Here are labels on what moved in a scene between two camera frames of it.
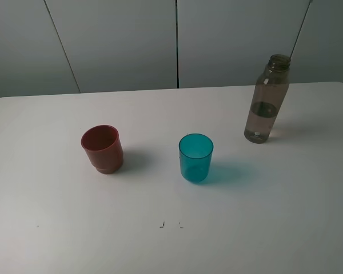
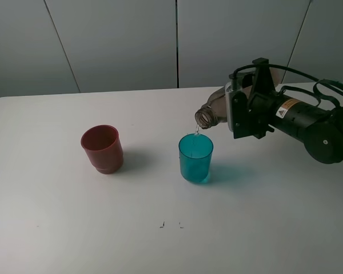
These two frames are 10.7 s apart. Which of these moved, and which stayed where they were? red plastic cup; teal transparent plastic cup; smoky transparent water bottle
Moved: smoky transparent water bottle
Stayed: teal transparent plastic cup; red plastic cup
